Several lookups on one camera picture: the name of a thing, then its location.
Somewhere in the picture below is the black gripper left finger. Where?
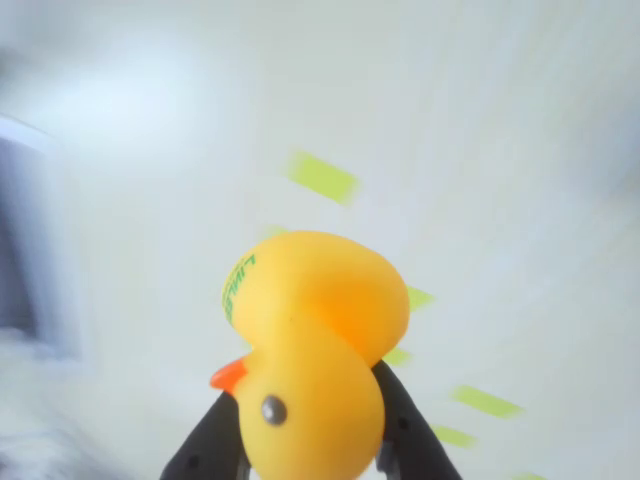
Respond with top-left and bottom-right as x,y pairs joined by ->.
158,390 -> 257,480

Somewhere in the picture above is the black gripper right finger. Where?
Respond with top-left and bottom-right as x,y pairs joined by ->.
369,359 -> 464,480

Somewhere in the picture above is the yellow rubber duck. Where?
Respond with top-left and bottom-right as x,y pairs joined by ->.
209,229 -> 411,480

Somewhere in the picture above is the white cardboard box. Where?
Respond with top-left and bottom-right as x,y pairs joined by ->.
0,113 -> 84,359

